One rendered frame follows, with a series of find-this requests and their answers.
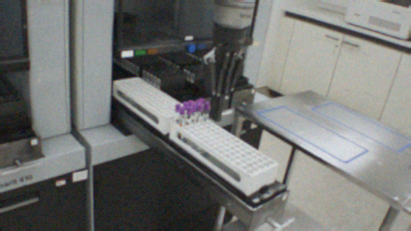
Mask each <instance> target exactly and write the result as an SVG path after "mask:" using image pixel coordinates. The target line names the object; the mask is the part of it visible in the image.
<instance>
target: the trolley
mask: <svg viewBox="0 0 411 231"><path fill-rule="evenodd" d="M234 113H235V115H234V119H233V123H232V130H231V135H233V136H235V138H238V139H239V138H240V130H241V127H242V124H243V118H245V119H246V120H247V121H250V122H251V123H252V124H254V125H255V126H257V127H259V128H261V129H263V130H265V131H266V132H268V133H270V134H271V135H274V136H275V137H276V138H278V139H280V140H281V141H283V142H284V143H286V144H288V145H289V146H291V147H292V148H291V154H290V156H289V159H288V164H287V167H286V169H285V174H284V176H283V185H285V186H287V188H288V185H289V182H290V178H291V175H292V173H293V168H294V165H295V162H296V156H297V154H298V151H301V153H304V154H305V155H307V156H308V157H309V158H312V159H313V160H315V161H317V162H318V163H320V164H322V165H324V166H325V167H327V168H329V169H330V170H332V171H334V172H336V173H337V174H339V175H340V176H342V177H344V178H345V179H347V180H349V181H351V182H352V183H355V184H356V185H358V186H359V187H361V188H362V189H364V190H365V191H367V192H369V193H371V194H372V195H374V196H376V197H378V198H379V199H381V200H382V201H384V202H386V203H388V204H390V207H389V208H388V211H387V213H386V214H385V217H384V219H383V222H382V223H381V226H380V227H379V229H378V231H391V230H392V228H393V226H394V223H395V220H396V219H397V217H398V215H399V214H400V211H401V210H402V211H405V212H406V213H408V214H410V215H411V207H410V206H407V204H408V202H410V200H411V166H410V164H411V136H409V135H407V134H405V133H403V132H401V131H399V130H397V129H395V128H393V127H390V126H388V125H386V124H384V123H381V122H380V121H378V120H375V119H373V118H372V117H369V116H367V115H364V114H362V113H359V112H358V111H356V110H353V109H351V108H350V107H347V106H346V105H344V104H341V103H338V102H336V101H334V100H332V99H329V98H327V97H326V96H324V95H321V94H320V93H316V92H314V91H311V90H309V91H304V92H301V93H292V94H289V95H286V96H281V97H278V98H272V99H269V100H265V101H259V102H257V103H254V104H245V105H243V106H236V107H235V110H234ZM224 212H225V208H224V207H223V206H222V205H220V203H217V210H216V214H215V221H214V225H213V228H212V231H249V227H248V226H246V225H244V223H243V222H241V221H240V220H235V221H233V222H232V223H229V224H227V225H224V226H222V219H223V215H224ZM290 217H292V218H293V219H294V223H293V224H291V225H290V226H288V227H286V228H285V229H284V230H283V231H330V230H328V229H327V228H325V227H324V226H323V225H321V224H320V223H319V222H317V220H314V218H312V217H310V216H309V215H307V214H306V213H305V212H303V211H302V210H301V209H298V207H295V205H294V204H292V203H290V202H289V201H287V202H286V206H285V208H284V211H283V213H281V214H280V215H277V216H276V217H275V218H273V219H272V220H273V221H275V222H276V223H278V224H279V225H280V224H282V223H284V222H285V221H286V220H288V219H290ZM221 226H222V227H221Z"/></svg>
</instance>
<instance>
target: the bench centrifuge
mask: <svg viewBox="0 0 411 231"><path fill-rule="evenodd" d="M344 21H345V22H349V25H356V26H362V27H365V28H368V29H373V30H376V31H378V32H381V33H385V34H388V35H390V36H393V37H397V39H411V0H349V4H348V8H347V11H346V15H345V17H344Z"/></svg>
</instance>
